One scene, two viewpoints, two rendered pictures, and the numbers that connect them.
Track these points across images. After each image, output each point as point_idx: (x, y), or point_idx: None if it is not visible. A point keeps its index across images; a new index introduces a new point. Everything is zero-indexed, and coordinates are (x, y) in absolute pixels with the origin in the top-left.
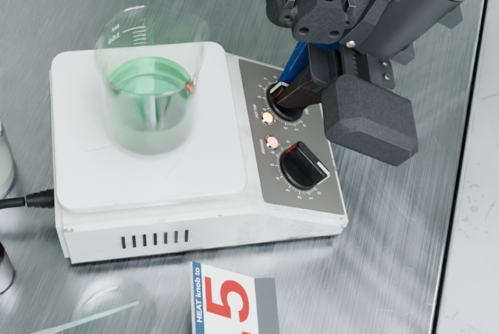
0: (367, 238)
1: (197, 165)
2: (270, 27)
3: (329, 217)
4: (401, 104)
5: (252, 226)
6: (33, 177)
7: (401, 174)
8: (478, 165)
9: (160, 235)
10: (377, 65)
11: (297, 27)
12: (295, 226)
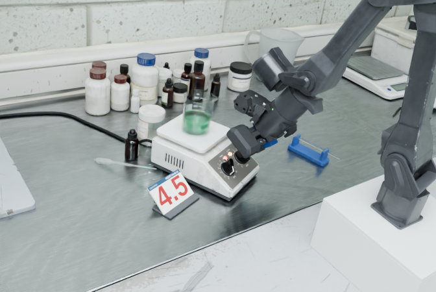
0: (237, 207)
1: (196, 141)
2: (263, 158)
3: (226, 185)
4: (254, 140)
5: (201, 171)
6: None
7: (266, 204)
8: (296, 217)
9: (176, 159)
10: (258, 133)
11: (235, 102)
12: (214, 180)
